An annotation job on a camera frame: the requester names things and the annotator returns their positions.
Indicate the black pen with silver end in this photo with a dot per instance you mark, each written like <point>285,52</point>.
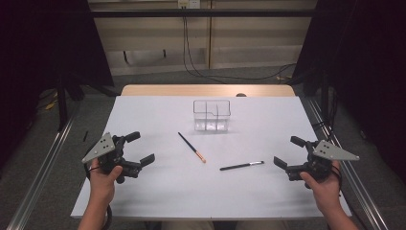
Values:
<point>239,165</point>

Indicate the small black floor stick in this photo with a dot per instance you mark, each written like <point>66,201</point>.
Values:
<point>85,136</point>

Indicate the white table sheet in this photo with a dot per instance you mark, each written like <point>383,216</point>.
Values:
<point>159,191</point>

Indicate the person's right hand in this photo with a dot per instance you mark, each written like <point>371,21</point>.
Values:
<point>325,195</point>

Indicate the clear plastic divided organizer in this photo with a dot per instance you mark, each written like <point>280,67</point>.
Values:
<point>211,116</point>

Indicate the metal floor rail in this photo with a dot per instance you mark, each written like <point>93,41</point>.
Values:
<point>360,191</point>
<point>35,188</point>

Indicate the person's left hand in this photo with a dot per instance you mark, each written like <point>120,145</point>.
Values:
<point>102,185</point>

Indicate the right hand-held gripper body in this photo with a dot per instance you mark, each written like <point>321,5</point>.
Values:
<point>332,152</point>

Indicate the black curtain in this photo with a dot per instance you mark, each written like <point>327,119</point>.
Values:
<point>44,48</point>
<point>367,64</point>

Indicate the black metal stand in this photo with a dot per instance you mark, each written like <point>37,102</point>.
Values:
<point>62,105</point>

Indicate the light wooden table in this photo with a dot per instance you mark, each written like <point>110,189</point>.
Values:
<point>191,90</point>

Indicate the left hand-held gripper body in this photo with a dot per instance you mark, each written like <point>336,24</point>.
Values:
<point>105,147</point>

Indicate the small dark round knob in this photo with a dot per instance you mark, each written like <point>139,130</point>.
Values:
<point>241,95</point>

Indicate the black brush with orange tip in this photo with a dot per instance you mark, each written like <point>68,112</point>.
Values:
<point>191,147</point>

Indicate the black horizontal frame bar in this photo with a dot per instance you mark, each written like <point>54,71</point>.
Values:
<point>204,13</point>

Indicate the white wall outlet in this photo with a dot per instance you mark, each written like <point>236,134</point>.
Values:
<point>189,3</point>

